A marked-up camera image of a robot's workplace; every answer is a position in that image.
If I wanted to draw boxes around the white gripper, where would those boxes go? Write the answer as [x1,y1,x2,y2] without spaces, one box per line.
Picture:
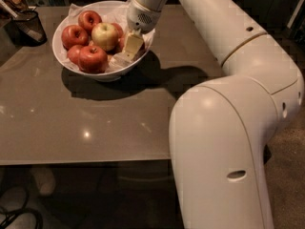
[113,0,161,63]

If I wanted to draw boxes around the red apple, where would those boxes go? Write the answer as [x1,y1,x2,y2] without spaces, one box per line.
[67,45,83,65]
[61,25,89,50]
[78,46,108,73]
[112,23,124,38]
[114,33,145,53]
[78,10,102,33]

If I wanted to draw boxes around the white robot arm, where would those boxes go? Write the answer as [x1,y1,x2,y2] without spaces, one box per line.
[127,0,304,229]

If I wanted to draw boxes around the red apple behind yellow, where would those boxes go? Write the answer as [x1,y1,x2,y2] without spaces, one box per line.
[112,23,124,38]

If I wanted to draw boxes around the yellow green apple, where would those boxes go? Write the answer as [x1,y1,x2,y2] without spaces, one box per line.
[91,23,119,52]

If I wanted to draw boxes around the white ceramic bowl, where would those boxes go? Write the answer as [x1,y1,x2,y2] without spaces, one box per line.
[51,0,156,83]

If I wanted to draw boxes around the red apple front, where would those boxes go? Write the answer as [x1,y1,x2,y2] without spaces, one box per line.
[78,46,108,73]

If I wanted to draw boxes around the red apple top back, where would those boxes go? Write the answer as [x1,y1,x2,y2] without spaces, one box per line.
[78,10,102,33]

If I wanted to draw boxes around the black mesh basket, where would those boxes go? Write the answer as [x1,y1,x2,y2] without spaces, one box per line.
[5,10,47,47]

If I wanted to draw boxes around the black cable on floor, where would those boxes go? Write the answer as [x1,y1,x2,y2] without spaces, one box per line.
[0,186,44,229]

